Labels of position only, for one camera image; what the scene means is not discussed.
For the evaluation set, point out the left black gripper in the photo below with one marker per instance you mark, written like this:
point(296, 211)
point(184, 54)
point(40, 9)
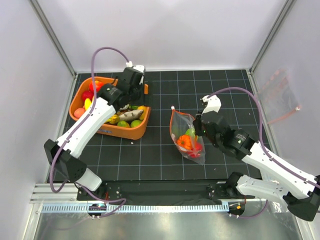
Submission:
point(141, 100)

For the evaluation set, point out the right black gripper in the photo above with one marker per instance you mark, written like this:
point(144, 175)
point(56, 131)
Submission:
point(197, 123)

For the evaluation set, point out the light green round fruit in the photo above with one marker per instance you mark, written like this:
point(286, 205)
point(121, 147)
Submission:
point(191, 133)

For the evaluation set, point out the orange plastic basket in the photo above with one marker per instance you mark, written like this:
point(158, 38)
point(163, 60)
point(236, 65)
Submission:
point(134, 133)

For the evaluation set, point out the clear zip bag red zipper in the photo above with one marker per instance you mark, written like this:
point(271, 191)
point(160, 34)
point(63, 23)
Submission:
point(179, 123)

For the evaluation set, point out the small orange pumpkin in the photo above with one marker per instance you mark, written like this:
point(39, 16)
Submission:
point(185, 142)

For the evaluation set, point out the red bell pepper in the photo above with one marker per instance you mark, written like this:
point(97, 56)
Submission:
point(197, 151)

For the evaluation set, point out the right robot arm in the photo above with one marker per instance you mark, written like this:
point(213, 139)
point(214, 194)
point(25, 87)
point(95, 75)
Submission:
point(243, 147)

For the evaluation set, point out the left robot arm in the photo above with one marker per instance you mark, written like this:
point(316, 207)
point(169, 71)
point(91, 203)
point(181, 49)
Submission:
point(63, 154)

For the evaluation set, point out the yellow lemon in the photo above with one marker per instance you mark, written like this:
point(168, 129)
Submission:
point(142, 111)

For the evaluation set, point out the grey beige fish toy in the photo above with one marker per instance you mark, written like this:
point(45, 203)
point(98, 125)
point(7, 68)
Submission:
point(129, 116)

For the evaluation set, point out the green lime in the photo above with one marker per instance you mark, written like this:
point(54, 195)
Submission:
point(123, 124)

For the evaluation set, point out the red orange tomato toy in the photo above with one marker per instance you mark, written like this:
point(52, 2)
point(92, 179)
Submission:
point(98, 86)

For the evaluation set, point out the red apple toy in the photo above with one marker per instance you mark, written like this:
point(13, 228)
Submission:
point(87, 95)

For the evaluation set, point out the yellow banana bunch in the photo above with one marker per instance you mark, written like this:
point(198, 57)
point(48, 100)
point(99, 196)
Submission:
point(88, 103)

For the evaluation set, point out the pink peach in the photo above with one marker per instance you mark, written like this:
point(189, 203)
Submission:
point(79, 112)

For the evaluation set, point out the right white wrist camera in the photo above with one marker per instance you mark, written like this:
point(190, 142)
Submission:
point(211, 103)

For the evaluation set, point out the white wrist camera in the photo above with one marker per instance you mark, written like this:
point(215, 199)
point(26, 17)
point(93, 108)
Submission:
point(139, 68)
point(211, 103)

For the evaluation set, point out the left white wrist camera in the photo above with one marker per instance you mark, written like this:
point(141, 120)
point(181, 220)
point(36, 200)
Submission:
point(139, 68)

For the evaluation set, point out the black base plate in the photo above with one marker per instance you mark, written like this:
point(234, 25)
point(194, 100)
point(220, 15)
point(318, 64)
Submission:
point(196, 192)

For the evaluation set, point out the slotted cable duct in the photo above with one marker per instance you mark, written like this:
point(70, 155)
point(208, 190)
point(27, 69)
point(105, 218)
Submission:
point(92, 208)

